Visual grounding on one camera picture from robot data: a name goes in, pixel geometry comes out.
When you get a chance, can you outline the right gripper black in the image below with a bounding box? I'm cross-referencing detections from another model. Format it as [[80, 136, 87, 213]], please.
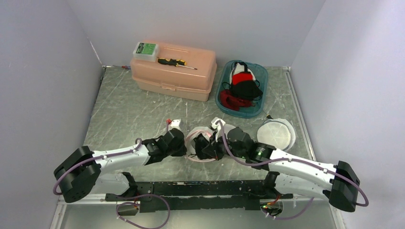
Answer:
[[202, 129, 247, 161]]

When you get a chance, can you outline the black bra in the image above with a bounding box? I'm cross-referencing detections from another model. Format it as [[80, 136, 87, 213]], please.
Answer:
[[221, 80, 263, 101], [187, 133, 220, 162]]

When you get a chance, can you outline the white mesh laundry bag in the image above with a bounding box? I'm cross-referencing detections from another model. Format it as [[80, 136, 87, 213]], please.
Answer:
[[256, 118, 297, 152]]

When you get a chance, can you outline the bright red bra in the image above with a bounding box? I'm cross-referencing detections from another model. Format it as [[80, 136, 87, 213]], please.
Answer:
[[231, 72, 255, 85]]

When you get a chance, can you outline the pink-trimmed mesh laundry bag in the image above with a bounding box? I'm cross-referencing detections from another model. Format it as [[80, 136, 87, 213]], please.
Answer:
[[185, 126, 221, 163]]

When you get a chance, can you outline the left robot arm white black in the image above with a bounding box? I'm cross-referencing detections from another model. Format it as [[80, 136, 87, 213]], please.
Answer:
[[53, 128, 187, 203]]

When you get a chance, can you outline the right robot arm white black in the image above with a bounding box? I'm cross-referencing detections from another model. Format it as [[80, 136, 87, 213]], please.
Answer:
[[196, 127, 369, 212]]

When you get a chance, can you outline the dark red bra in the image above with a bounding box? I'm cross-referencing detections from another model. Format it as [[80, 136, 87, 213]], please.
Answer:
[[219, 89, 255, 111]]

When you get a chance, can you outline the white black-trimmed bra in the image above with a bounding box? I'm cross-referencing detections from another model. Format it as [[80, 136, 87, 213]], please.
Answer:
[[230, 62, 256, 80]]

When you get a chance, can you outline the pink plastic toolbox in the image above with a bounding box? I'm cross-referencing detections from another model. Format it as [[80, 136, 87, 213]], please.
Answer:
[[130, 41, 217, 102]]

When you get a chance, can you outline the black yellow screwdriver on toolbox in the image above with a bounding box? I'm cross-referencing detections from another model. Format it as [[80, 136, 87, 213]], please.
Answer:
[[157, 58, 197, 70]]

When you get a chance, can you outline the teal plastic bin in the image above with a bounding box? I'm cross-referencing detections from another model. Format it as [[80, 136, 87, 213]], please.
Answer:
[[215, 60, 268, 118]]

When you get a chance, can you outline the clear green-label screw box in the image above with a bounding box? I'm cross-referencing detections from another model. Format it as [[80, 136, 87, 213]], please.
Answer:
[[133, 42, 160, 62]]

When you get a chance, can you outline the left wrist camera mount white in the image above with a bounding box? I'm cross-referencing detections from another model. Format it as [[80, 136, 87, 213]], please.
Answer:
[[166, 119, 183, 131]]

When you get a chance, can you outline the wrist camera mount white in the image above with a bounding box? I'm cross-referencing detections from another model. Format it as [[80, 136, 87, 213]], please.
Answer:
[[166, 119, 183, 131], [211, 117, 226, 132]]

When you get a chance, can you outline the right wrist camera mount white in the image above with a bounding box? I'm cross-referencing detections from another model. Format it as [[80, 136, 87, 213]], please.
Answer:
[[211, 117, 226, 132]]

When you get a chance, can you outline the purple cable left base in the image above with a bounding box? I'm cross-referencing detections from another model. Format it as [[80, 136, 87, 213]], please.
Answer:
[[116, 193, 171, 229]]

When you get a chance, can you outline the purple cable base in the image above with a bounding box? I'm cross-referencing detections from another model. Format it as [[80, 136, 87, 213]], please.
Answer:
[[261, 196, 315, 221], [116, 193, 171, 229]]

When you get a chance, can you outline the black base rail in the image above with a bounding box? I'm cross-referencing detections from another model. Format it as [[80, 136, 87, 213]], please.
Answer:
[[105, 173, 293, 213]]

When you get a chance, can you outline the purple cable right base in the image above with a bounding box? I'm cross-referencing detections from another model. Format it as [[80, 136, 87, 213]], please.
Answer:
[[261, 196, 315, 221]]

